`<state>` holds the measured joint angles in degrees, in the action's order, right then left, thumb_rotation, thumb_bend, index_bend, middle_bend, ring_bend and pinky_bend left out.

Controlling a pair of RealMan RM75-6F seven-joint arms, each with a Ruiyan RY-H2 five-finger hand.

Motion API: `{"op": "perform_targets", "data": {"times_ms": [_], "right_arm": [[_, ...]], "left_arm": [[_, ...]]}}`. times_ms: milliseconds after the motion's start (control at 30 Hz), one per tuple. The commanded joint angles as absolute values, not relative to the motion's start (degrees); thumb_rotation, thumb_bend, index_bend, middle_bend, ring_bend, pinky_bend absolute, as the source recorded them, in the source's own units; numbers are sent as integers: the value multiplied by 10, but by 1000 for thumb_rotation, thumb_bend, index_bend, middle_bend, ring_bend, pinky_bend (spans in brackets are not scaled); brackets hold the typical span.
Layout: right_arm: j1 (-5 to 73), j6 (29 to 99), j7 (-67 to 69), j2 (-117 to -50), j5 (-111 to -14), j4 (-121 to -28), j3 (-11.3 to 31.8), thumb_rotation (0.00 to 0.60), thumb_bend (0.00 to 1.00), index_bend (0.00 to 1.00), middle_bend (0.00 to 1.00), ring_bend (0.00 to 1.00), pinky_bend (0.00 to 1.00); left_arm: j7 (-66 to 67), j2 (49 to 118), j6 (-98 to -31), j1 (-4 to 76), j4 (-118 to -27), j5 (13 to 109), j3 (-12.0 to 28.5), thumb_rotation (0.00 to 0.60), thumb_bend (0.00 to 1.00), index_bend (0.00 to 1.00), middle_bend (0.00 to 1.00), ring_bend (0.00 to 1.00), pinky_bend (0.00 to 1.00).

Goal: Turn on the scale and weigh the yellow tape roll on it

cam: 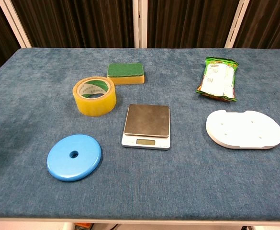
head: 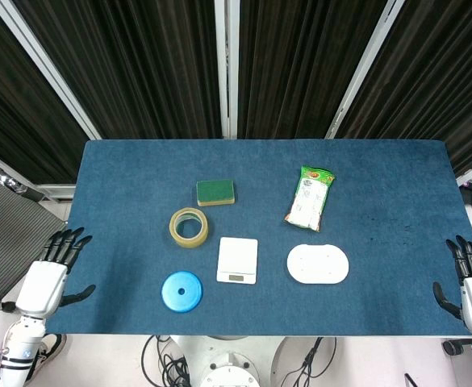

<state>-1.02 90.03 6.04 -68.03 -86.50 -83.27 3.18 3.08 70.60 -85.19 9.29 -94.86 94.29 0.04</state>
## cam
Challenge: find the light wooden post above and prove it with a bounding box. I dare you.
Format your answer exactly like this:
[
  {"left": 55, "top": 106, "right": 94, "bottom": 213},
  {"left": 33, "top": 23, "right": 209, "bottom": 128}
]
[{"left": 132, "top": 0, "right": 150, "bottom": 48}]

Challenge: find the white oval foam board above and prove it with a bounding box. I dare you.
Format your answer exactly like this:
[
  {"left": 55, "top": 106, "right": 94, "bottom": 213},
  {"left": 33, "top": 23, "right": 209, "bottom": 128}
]
[{"left": 205, "top": 109, "right": 280, "bottom": 150}]

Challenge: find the digital kitchen scale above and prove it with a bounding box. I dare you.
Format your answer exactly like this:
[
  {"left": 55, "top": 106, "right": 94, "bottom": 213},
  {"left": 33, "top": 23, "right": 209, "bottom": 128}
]
[{"left": 121, "top": 103, "right": 172, "bottom": 150}]

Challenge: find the yellow packing tape roll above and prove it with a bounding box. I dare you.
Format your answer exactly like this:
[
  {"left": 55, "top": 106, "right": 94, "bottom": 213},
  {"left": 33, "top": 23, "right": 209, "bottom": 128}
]
[{"left": 72, "top": 76, "right": 117, "bottom": 117}]

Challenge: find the green and yellow sponge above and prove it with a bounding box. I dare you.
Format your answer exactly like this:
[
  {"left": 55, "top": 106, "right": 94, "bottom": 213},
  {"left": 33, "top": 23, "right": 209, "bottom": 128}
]
[{"left": 107, "top": 63, "right": 146, "bottom": 85}]

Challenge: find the white slanted frame post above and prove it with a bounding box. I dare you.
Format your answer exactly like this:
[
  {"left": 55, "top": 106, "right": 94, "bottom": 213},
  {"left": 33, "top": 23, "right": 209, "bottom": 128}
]
[
  {"left": 224, "top": 0, "right": 250, "bottom": 48},
  {"left": 0, "top": 0, "right": 32, "bottom": 48}
]

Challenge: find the blue disc with hole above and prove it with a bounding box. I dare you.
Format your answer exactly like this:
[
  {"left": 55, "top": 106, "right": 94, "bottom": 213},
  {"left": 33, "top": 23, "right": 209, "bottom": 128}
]
[{"left": 46, "top": 134, "right": 102, "bottom": 182}]

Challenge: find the dark pleated curtain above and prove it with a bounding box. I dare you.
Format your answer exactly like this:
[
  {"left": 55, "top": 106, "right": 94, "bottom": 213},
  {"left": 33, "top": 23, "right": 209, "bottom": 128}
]
[{"left": 0, "top": 0, "right": 280, "bottom": 80}]

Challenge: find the orange object under table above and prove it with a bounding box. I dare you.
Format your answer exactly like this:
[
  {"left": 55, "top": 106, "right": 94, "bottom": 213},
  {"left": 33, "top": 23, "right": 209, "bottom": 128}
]
[{"left": 74, "top": 222, "right": 94, "bottom": 230}]

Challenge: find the green snack bag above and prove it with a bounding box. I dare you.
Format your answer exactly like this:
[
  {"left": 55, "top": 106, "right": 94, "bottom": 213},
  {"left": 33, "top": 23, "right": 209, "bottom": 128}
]
[{"left": 196, "top": 56, "right": 238, "bottom": 102}]

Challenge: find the blue table cloth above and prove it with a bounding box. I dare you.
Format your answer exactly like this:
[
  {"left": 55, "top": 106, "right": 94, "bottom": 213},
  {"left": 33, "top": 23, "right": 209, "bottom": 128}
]
[{"left": 0, "top": 47, "right": 280, "bottom": 221}]

